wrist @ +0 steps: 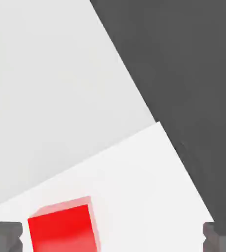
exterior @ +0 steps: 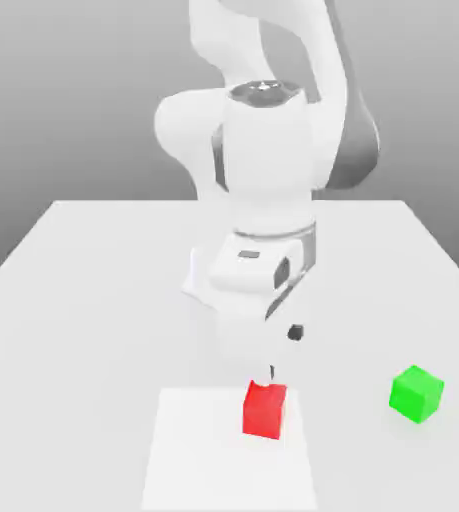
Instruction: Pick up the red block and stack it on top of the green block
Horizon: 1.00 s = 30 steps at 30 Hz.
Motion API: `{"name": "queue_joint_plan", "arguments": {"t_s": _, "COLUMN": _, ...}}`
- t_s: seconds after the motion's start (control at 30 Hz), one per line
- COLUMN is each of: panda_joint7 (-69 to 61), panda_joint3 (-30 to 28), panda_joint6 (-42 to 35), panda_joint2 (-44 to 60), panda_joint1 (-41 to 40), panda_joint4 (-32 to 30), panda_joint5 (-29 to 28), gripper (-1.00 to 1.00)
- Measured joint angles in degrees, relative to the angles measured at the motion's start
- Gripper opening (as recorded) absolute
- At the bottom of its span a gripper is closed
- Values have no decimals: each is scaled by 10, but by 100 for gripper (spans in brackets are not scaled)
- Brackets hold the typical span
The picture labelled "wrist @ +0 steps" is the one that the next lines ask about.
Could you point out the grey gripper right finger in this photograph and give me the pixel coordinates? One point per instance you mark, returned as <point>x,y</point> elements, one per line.
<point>221,241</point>

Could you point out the small red cube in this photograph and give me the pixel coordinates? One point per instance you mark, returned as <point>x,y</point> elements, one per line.
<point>62,229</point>

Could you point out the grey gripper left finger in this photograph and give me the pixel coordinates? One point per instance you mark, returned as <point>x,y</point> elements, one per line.
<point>3,237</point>

